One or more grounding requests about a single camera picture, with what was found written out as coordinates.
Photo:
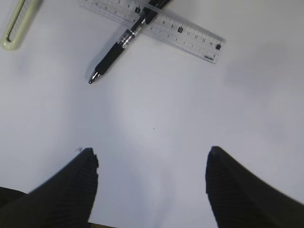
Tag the black pen under ruler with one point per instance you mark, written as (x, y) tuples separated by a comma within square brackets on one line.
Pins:
[(118, 47)]

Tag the yellow-green utility knife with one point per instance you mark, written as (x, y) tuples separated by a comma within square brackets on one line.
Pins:
[(19, 23)]

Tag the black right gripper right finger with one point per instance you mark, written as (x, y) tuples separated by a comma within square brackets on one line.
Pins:
[(239, 199)]

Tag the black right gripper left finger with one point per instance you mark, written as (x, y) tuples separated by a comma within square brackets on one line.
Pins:
[(64, 201)]

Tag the clear plastic ruler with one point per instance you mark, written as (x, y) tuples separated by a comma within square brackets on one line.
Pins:
[(167, 27)]

